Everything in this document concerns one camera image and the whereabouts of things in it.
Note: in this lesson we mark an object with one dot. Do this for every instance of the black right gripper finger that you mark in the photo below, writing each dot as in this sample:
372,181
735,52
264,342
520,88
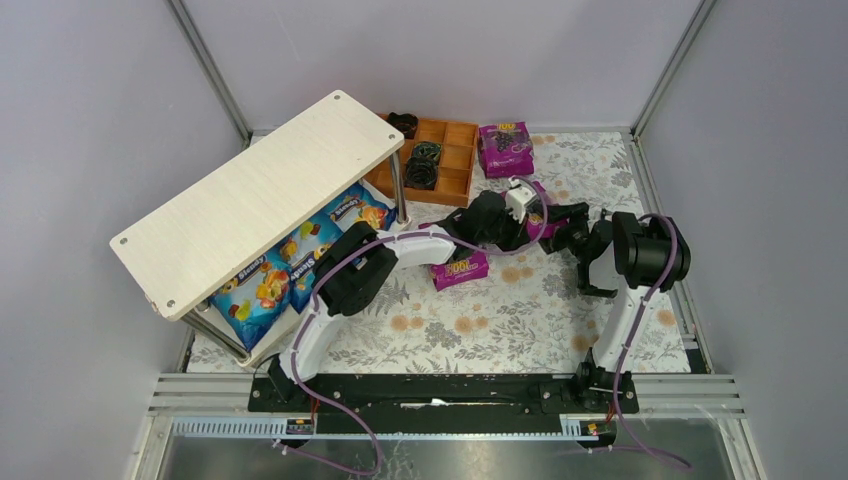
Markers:
559,216
555,243

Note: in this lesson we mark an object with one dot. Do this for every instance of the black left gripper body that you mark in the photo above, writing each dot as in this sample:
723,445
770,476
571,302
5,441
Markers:
487,219

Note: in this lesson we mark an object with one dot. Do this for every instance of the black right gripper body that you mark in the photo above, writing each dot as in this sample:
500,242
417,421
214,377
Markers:
597,258

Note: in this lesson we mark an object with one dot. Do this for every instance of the purple candy bag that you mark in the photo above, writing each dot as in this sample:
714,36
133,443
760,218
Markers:
447,275
534,223
505,150

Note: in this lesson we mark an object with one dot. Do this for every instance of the blue candy bag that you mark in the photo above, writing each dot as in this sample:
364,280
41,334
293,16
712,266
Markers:
357,204
302,249
255,297

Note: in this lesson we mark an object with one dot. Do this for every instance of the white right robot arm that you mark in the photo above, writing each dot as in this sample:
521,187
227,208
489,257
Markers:
627,259

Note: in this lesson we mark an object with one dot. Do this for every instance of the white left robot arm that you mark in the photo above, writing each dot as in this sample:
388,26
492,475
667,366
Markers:
353,271

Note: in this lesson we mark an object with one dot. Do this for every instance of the white wooden two-tier shelf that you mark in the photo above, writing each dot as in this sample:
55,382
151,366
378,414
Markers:
192,244

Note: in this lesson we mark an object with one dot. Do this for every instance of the floral patterned table mat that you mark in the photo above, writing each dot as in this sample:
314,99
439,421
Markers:
526,315

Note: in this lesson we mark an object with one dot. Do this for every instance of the black coiled item bottom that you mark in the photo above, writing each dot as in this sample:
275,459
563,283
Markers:
421,174

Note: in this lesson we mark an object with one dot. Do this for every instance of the black coiled item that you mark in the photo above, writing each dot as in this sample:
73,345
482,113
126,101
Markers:
421,174
428,150
406,123

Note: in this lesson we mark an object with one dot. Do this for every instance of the orange wooden compartment tray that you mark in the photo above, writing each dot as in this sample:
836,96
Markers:
456,164

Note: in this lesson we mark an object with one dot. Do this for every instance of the black coiled item middle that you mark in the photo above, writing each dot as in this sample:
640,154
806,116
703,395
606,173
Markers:
428,150

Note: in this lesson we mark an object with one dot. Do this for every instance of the black coiled item top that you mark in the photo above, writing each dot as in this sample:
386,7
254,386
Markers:
406,123

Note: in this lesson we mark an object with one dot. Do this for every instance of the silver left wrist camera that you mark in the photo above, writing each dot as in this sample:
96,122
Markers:
518,198

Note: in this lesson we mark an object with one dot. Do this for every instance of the slotted cable duct rail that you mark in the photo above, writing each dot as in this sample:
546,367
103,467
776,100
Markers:
301,429

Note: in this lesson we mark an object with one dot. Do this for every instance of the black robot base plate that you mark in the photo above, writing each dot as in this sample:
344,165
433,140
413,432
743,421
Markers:
398,399

